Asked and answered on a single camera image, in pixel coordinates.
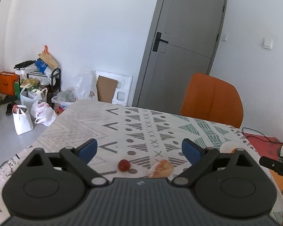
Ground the clear plastic bag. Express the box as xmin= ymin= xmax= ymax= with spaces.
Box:
xmin=72 ymin=70 xmax=98 ymax=101

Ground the white foam packaging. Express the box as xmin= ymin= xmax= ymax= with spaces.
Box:
xmin=95 ymin=70 xmax=132 ymax=106

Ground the white red plastic bag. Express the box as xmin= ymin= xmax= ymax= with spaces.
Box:
xmin=31 ymin=101 xmax=57 ymax=127

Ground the orange box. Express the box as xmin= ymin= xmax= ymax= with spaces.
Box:
xmin=0 ymin=71 xmax=18 ymax=95

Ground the red plum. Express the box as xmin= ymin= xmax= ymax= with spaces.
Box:
xmin=118 ymin=159 xmax=131 ymax=172

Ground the brown cardboard piece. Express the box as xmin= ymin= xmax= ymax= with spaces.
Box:
xmin=96 ymin=76 xmax=118 ymax=103

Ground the patterned white tablecloth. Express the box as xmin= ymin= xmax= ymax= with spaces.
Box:
xmin=0 ymin=100 xmax=283 ymax=225

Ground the white ceramic bowl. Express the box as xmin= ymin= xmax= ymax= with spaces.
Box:
xmin=219 ymin=141 xmax=246 ymax=153

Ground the grey door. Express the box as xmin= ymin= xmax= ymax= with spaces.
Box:
xmin=132 ymin=0 xmax=227 ymax=114

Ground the white paper bag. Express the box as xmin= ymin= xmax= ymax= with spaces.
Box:
xmin=12 ymin=105 xmax=34 ymax=135

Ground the orange chair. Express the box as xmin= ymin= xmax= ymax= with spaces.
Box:
xmin=180 ymin=73 xmax=243 ymax=128

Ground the black cable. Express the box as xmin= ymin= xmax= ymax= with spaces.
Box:
xmin=241 ymin=127 xmax=283 ymax=147

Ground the peeled pomelo segment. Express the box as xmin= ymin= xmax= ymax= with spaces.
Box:
xmin=148 ymin=160 xmax=174 ymax=179

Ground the black shelf rack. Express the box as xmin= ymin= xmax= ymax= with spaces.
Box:
xmin=14 ymin=58 xmax=61 ymax=108

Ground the white light switch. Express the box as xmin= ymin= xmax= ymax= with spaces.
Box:
xmin=263 ymin=38 xmax=273 ymax=50

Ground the black door handle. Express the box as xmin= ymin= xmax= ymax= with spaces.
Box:
xmin=152 ymin=32 xmax=169 ymax=52

